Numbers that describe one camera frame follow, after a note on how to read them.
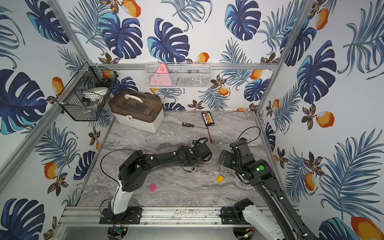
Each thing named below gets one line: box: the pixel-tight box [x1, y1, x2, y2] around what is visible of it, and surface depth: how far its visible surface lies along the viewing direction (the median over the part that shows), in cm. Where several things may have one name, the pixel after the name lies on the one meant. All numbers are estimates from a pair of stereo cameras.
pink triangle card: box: [148, 63, 173, 86], surface depth 92 cm
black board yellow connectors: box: [201, 110, 215, 127], surface depth 116 cm
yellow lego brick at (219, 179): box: [215, 175, 224, 183], surface depth 87 cm
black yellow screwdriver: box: [181, 122, 208, 129], surface depth 112 cm
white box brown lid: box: [108, 89, 165, 133], surface depth 101 cm
